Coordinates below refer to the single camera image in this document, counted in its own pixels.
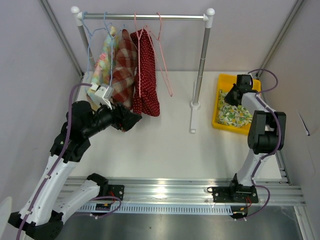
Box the blue wire hanger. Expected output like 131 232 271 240
102 11 122 86
81 11 109 72

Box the white clothes rack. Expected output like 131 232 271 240
70 6 215 134

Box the lemon print cloth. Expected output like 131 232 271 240
216 89 253 128

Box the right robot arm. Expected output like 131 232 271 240
224 74 287 202

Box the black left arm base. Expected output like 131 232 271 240
98 184 125 201

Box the red polka dot skirt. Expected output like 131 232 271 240
130 29 160 117

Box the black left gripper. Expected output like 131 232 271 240
83 97 142 138

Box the pastel plaid skirt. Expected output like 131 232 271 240
86 26 118 101

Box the slotted cable duct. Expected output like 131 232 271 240
77 203 233 216

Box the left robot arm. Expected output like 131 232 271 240
8 100 142 240

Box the yellow plastic tray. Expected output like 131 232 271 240
211 73 251 136

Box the aluminium front rail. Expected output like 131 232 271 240
33 176 307 207

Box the red plaid skirt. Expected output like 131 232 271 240
111 29 138 110

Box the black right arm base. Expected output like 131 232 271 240
212 186 259 204

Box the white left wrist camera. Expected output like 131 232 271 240
90 83 114 110

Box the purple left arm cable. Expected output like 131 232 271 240
16 82 122 240

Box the pink wire hanger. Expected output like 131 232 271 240
148 12 174 97
131 13 155 99

